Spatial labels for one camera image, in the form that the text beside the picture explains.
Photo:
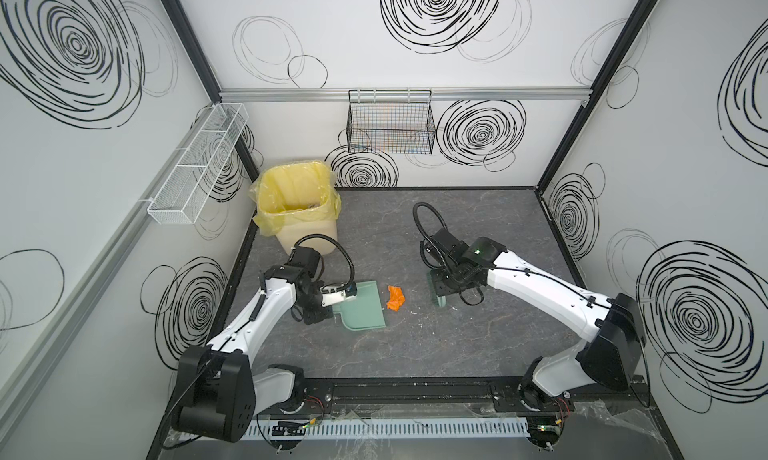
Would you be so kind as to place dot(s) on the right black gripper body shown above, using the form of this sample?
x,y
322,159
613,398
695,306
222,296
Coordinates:
x,y
447,281

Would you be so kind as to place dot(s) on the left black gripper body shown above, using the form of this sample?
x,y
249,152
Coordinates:
x,y
318,310

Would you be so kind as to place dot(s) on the mint green dustpan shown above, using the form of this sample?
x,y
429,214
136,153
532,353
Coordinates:
x,y
364,312

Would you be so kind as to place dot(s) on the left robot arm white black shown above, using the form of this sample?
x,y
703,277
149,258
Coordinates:
x,y
233,351

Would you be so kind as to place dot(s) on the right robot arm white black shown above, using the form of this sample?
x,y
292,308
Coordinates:
x,y
611,331

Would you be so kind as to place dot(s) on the orange paper scrap near bin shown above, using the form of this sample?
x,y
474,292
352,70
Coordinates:
x,y
396,298

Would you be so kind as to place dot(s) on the cream trash bin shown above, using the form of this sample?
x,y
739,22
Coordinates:
x,y
294,229

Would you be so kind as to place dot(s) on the yellow plastic bin liner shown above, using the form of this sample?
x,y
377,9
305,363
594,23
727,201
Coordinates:
x,y
293,194

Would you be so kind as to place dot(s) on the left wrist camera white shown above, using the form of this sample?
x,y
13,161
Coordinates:
x,y
335,294

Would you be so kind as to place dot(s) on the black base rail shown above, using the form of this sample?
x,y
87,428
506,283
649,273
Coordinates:
x,y
408,393

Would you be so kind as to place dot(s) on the white slotted cable duct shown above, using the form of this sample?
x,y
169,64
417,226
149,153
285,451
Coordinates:
x,y
380,428

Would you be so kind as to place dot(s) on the black wire wall basket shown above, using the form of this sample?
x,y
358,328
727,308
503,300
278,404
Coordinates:
x,y
390,121

